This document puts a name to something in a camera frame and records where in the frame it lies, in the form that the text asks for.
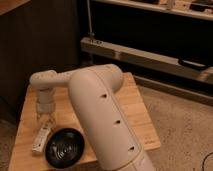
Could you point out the black handle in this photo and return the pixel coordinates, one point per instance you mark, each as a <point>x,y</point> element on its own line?
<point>192,65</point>

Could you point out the black ceramic bowl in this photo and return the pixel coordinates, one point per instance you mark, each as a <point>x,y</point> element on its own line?
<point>64,148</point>

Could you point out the white plastic bottle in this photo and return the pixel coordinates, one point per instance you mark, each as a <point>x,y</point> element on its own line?
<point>41,138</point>

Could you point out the long grey bench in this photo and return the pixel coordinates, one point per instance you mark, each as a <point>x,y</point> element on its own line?
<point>146,59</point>

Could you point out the metal pole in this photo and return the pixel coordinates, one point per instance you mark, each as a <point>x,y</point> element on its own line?
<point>91,33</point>

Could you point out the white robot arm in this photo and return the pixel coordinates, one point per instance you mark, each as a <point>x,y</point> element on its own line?
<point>92,94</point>

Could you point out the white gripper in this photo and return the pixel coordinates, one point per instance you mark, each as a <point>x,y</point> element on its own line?
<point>46,109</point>

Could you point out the upper wooden shelf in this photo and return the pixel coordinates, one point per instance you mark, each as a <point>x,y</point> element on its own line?
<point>176,7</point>

